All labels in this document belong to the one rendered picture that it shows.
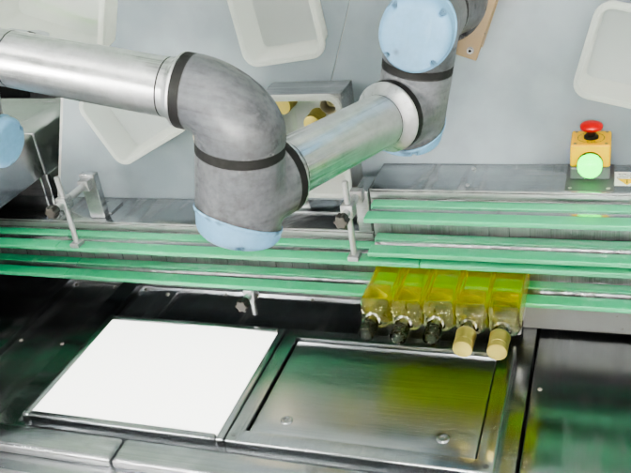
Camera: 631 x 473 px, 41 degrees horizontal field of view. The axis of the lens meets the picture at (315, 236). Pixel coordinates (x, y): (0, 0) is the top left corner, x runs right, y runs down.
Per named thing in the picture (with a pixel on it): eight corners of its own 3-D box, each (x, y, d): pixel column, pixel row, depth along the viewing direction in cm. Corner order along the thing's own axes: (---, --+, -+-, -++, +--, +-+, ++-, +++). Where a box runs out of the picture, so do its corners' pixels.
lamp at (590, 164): (577, 174, 154) (576, 181, 152) (577, 151, 152) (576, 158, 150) (602, 174, 153) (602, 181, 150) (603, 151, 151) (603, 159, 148)
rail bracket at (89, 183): (107, 209, 199) (54, 257, 181) (89, 144, 191) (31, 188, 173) (125, 209, 198) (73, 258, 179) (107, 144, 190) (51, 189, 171)
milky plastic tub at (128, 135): (94, 90, 189) (72, 104, 182) (161, 43, 178) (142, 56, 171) (139, 153, 194) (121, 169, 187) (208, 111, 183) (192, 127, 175)
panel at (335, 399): (113, 325, 190) (24, 425, 162) (110, 313, 188) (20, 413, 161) (516, 358, 160) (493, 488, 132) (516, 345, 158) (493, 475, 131)
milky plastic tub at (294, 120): (287, 179, 183) (273, 197, 176) (270, 82, 172) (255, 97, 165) (363, 180, 177) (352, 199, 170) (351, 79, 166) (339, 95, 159)
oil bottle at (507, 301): (501, 276, 164) (485, 341, 146) (500, 251, 161) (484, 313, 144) (530, 277, 162) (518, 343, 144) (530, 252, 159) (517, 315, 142)
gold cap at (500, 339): (510, 328, 141) (507, 344, 137) (511, 345, 142) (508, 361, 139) (488, 328, 142) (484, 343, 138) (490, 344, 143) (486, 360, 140)
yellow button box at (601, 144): (572, 162, 161) (569, 179, 155) (572, 127, 158) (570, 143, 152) (610, 163, 159) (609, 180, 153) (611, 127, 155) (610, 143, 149)
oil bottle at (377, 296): (387, 270, 171) (359, 330, 154) (383, 246, 169) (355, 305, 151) (413, 271, 169) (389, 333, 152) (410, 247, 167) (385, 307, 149)
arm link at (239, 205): (469, 61, 136) (243, 171, 98) (454, 144, 144) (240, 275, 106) (407, 41, 142) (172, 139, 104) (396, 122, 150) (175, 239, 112)
